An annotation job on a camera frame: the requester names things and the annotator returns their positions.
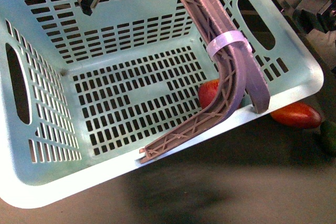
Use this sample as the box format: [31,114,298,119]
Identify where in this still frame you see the green mango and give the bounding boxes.
[320,121,335,157]

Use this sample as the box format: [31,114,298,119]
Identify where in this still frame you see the white zip tie right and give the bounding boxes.
[206,30,252,62]

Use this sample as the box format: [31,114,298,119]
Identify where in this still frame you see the red orange mango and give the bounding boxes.
[270,102,322,129]

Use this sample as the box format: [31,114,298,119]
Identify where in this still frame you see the brown basket handle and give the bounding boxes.
[139,0,270,164]

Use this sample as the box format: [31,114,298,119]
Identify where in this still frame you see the red yellow apple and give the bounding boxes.
[198,79,219,110]

